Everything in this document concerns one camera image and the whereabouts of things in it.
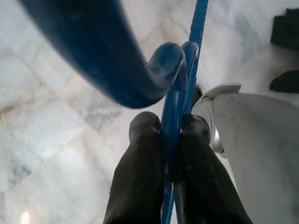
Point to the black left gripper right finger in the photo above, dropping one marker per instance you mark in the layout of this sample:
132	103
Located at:
205	182

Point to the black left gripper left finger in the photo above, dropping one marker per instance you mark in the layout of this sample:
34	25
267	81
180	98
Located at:
135	175

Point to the blue plastic hanger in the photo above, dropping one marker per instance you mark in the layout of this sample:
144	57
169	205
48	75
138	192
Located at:
93	46

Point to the white robot leg shell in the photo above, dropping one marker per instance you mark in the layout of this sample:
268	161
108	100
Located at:
261	151

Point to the black robot foot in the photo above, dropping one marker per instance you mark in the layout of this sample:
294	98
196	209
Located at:
286	81
286	28

